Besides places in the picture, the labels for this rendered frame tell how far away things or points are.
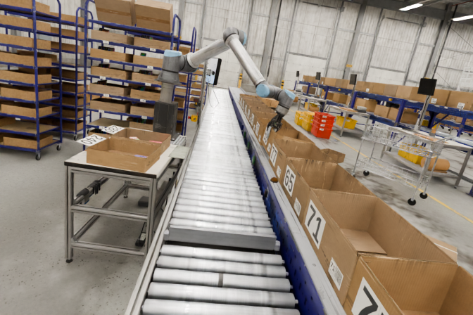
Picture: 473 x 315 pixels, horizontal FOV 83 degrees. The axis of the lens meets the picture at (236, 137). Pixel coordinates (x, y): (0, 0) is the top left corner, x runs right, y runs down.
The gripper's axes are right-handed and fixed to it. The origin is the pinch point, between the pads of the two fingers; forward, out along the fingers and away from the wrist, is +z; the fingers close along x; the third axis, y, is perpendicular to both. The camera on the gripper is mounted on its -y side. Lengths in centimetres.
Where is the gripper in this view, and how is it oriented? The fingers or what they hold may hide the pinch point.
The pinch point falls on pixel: (268, 136)
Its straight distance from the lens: 204.3
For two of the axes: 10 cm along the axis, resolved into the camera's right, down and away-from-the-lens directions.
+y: 0.6, 2.6, -9.6
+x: 9.1, 3.8, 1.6
